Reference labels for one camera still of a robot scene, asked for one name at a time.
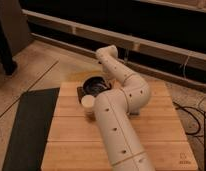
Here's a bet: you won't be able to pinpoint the dark ceramic bowl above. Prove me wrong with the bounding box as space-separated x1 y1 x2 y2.
83 76 112 97

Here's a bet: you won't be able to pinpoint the grey cabinet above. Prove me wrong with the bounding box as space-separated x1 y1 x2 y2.
0 0 33 55

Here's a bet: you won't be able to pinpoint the black cables on floor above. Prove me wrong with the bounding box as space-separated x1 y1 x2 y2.
172 101 206 171

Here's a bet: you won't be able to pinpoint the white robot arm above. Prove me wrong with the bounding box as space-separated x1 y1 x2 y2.
94 45 155 171

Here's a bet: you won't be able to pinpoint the white plastic cup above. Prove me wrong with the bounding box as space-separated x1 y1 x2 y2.
81 95 95 114

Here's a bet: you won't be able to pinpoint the black floor mat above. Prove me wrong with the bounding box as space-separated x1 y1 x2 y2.
2 88 59 171

